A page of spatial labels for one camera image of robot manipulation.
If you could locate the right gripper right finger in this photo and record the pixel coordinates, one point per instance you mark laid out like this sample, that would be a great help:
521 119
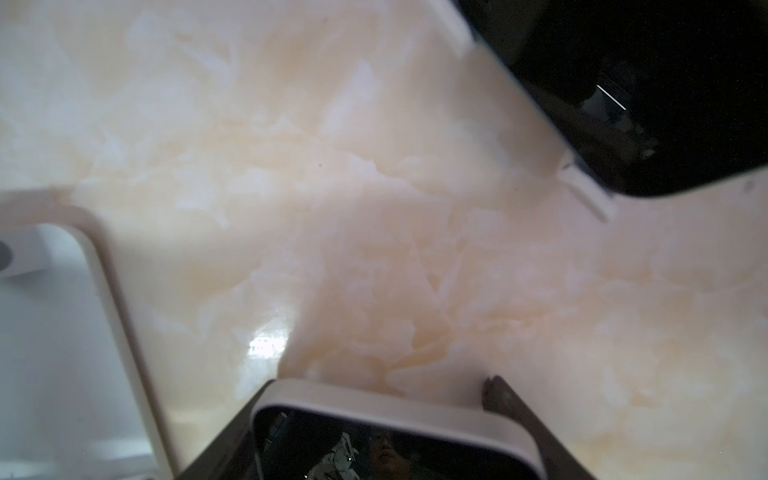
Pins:
499 398

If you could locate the white phone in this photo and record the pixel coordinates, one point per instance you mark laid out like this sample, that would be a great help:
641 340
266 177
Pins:
307 430

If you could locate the black phone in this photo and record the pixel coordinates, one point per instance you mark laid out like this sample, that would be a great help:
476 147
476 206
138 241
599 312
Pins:
655 97

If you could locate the far right white stand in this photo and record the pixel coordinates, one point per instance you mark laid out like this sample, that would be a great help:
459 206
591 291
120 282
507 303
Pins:
571 170

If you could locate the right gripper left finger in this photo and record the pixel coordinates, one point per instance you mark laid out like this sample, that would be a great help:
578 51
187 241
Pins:
231 455

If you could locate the white stand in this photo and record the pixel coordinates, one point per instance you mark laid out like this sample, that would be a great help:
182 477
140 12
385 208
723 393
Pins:
571 170
73 404

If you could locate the front centre white stand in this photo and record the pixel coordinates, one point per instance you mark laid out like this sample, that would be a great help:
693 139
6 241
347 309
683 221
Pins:
73 404

